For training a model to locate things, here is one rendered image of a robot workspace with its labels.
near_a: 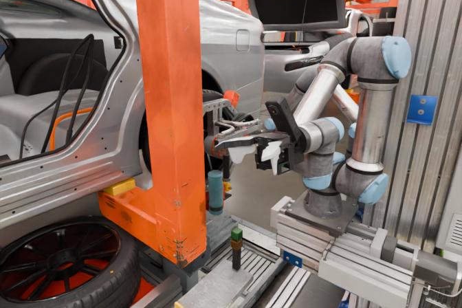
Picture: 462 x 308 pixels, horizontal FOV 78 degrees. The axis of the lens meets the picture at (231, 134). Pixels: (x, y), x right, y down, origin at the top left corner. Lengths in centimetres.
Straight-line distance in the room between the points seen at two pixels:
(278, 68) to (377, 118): 316
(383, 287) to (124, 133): 127
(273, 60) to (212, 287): 325
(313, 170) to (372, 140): 27
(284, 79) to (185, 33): 307
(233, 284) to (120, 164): 80
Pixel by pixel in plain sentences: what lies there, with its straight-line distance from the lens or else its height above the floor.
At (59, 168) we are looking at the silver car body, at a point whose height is 92.
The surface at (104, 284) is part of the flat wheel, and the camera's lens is 141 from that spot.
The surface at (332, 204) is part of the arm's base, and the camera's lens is 116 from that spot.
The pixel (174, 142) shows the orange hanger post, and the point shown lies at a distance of 106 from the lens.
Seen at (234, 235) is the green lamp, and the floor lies 65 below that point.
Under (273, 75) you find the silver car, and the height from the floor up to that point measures 103.
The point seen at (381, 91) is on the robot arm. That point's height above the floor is 131.
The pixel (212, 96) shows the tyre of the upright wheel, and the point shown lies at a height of 114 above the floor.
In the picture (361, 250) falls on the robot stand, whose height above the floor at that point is 74.
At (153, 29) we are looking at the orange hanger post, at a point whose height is 149.
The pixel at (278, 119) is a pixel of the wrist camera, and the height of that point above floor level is 128.
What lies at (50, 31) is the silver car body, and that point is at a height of 156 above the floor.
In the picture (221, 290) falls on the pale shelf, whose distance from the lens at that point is 137.
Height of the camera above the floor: 144
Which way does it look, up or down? 18 degrees down
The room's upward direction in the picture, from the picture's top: straight up
